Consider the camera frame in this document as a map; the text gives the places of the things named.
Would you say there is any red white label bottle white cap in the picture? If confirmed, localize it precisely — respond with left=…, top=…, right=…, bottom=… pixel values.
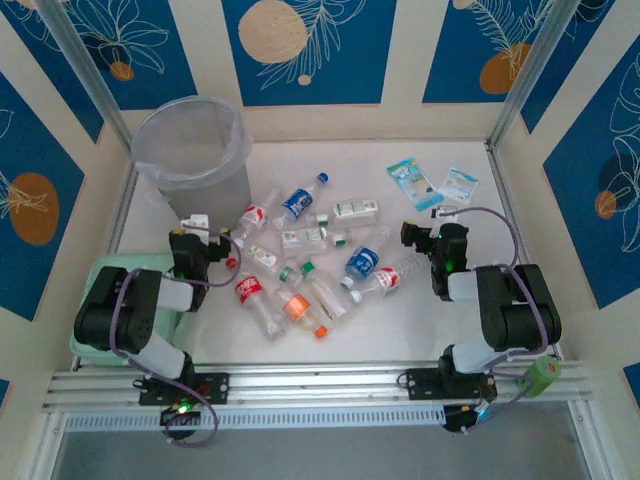
left=349, top=252, right=426, bottom=305

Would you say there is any Pepsi bottle white cap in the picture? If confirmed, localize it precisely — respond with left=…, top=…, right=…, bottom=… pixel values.
left=340, top=225, right=392, bottom=292

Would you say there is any square bottle green white label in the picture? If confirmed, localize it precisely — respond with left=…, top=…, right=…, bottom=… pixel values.
left=315, top=197, right=380, bottom=225
left=281, top=227, right=347, bottom=259

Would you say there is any Pepsi bottle blue cap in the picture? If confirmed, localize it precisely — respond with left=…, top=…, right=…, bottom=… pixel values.
left=281, top=172, right=330, bottom=222

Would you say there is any orange label bottle orange cap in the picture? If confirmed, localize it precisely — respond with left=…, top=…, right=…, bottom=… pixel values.
left=273, top=287, right=330, bottom=340

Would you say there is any arm base controller board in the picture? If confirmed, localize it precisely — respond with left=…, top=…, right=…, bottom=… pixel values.
left=442, top=403, right=497, bottom=434
left=159, top=399, right=202, bottom=427

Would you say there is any grey metal mesh bin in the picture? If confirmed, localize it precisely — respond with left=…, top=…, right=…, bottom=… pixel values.
left=130, top=95, right=253, bottom=222

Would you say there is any translucent plastic bin liner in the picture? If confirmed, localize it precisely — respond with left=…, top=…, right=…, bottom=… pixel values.
left=130, top=95, right=253, bottom=201

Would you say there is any small clear bottle green cap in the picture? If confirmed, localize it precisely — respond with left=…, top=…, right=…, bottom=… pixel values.
left=245, top=243, right=301, bottom=290

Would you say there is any capless red white label bottle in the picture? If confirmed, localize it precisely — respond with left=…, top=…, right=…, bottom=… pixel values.
left=238, top=187, right=284, bottom=244

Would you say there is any light green tray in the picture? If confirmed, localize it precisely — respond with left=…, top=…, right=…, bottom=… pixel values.
left=67, top=252, right=190, bottom=362

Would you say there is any Coca-Cola bottle red cap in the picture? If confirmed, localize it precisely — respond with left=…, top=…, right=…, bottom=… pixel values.
left=225, top=257, right=290, bottom=342

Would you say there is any teal wet wipes packet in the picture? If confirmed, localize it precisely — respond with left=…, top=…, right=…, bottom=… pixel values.
left=386, top=157, right=440, bottom=211

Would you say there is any white blue wet wipes packet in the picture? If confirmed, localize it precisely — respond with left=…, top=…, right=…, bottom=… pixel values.
left=438, top=167, right=480, bottom=205

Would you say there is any tall clear bottle green cap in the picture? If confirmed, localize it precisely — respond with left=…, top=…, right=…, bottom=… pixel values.
left=298, top=260, right=347, bottom=320

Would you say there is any green tape roll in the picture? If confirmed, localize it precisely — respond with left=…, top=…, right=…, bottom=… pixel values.
left=517, top=355, right=561, bottom=399

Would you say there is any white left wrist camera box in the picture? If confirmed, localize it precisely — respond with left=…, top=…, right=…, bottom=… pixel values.
left=180, top=213, right=212, bottom=237

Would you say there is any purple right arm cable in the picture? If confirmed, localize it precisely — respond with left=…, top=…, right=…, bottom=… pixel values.
left=432, top=205, right=552, bottom=436

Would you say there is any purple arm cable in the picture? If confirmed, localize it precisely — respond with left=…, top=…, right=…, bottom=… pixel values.
left=432, top=205, right=552, bottom=436
left=109, top=222, right=245, bottom=448

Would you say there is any aluminium side rail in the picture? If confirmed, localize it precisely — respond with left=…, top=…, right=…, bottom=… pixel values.
left=485, top=140, right=532, bottom=271
left=106, top=160, right=141, bottom=255

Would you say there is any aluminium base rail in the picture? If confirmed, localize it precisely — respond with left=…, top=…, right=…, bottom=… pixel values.
left=42, top=359, right=594, bottom=412

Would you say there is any white slotted cable duct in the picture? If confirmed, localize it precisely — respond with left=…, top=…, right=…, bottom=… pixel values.
left=62, top=404, right=447, bottom=434

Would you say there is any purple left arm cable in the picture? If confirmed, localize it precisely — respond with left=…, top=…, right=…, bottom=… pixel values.
left=109, top=222, right=245, bottom=448

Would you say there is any aluminium frame post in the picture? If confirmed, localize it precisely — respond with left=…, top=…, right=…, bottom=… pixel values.
left=485, top=0, right=584, bottom=151
left=35, top=0, right=135, bottom=166

